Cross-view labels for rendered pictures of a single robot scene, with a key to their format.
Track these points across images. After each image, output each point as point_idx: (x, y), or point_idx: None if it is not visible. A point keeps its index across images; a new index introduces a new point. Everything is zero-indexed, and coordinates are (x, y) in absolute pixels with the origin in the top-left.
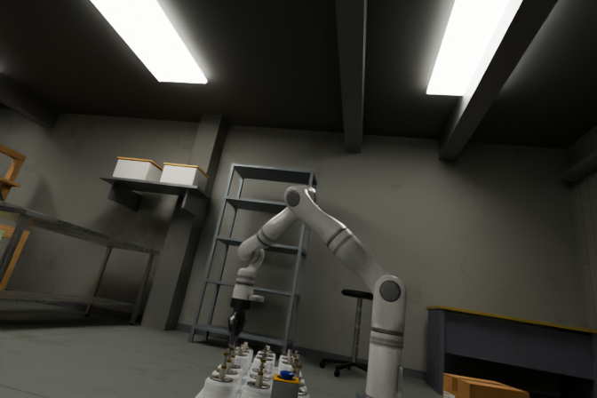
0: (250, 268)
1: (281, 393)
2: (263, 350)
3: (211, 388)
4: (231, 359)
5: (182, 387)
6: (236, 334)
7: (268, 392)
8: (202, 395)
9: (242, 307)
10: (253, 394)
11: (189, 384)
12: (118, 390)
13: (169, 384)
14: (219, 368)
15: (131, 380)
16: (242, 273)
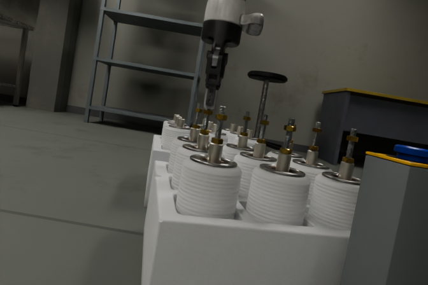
0: None
1: (425, 193)
2: (244, 118)
3: (205, 180)
4: (194, 130)
5: (95, 166)
6: (218, 87)
7: (309, 182)
8: (183, 191)
9: (231, 38)
10: (287, 187)
11: (102, 163)
12: (7, 173)
13: (77, 163)
14: (178, 144)
15: (25, 160)
16: None
